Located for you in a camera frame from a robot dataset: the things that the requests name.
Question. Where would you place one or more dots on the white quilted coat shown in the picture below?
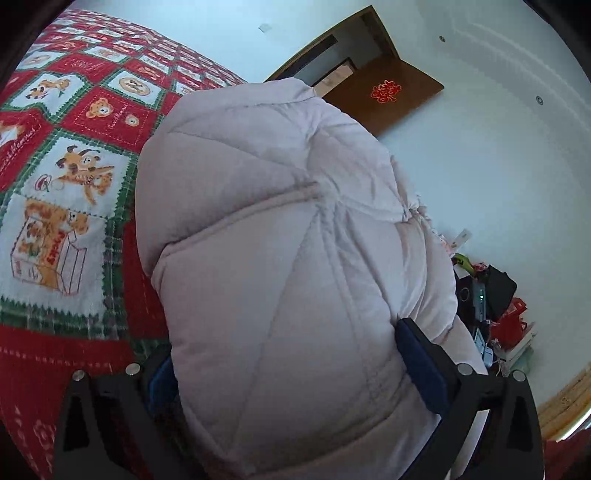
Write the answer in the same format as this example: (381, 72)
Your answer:
(286, 277)

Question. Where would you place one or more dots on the white wall socket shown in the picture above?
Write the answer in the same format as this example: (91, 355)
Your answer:
(463, 237)

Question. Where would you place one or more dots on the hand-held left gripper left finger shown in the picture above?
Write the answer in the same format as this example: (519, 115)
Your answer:
(161, 387)

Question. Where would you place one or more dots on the black bag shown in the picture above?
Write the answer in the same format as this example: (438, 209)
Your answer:
(501, 288)

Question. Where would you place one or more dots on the wooden door frame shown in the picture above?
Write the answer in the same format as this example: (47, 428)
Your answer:
(323, 44)

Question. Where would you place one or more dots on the brown wooden door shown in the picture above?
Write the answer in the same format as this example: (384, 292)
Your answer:
(392, 101)

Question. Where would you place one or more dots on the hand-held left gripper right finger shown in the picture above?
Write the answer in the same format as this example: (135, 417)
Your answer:
(422, 364)

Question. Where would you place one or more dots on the light wooden board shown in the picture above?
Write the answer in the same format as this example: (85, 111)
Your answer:
(563, 406)

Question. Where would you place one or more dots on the red bear print blanket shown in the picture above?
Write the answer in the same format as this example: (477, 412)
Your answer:
(69, 230)

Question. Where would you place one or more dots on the stack of white books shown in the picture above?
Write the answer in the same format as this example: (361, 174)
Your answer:
(524, 344)

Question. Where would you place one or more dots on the red bag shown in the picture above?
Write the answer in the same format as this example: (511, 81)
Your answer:
(508, 323)

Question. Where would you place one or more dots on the red paper door decoration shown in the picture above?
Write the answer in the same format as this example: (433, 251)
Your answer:
(386, 91)

